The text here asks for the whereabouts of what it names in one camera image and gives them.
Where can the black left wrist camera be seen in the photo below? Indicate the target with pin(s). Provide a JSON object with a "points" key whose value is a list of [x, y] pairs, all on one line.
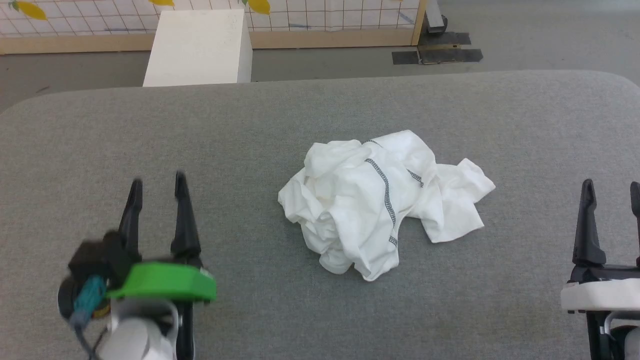
{"points": [[95, 257]]}

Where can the white rectangular box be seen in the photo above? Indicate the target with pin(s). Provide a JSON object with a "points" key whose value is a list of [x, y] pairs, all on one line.
{"points": [[200, 50]]}

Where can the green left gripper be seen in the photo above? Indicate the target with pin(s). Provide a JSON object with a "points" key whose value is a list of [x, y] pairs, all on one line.
{"points": [[165, 282]]}

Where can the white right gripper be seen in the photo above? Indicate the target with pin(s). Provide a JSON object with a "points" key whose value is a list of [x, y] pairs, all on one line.
{"points": [[600, 295]]}

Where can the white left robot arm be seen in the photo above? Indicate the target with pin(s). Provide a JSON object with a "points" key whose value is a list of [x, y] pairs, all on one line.
{"points": [[132, 335]]}

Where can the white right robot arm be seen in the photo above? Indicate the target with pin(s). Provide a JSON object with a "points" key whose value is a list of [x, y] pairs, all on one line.
{"points": [[627, 342]]}

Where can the grey stand foot with caster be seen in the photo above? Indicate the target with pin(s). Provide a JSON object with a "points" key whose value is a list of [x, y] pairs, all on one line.
{"points": [[435, 17]]}

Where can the wood-framed partition with lemon print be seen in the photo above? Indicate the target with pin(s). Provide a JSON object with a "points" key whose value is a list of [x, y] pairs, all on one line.
{"points": [[325, 20]]}

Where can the white garment with grey stitching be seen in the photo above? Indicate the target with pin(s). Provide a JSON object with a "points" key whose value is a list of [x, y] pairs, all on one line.
{"points": [[350, 200]]}

